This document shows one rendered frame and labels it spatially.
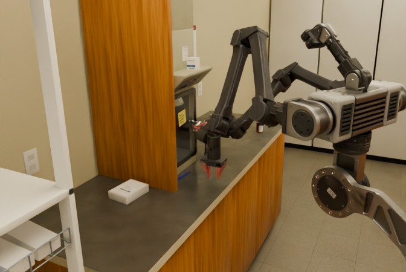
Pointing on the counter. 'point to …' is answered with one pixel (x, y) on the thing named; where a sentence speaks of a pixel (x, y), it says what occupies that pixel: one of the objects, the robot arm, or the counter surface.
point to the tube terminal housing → (185, 39)
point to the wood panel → (131, 72)
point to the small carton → (193, 63)
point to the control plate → (187, 83)
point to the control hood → (180, 76)
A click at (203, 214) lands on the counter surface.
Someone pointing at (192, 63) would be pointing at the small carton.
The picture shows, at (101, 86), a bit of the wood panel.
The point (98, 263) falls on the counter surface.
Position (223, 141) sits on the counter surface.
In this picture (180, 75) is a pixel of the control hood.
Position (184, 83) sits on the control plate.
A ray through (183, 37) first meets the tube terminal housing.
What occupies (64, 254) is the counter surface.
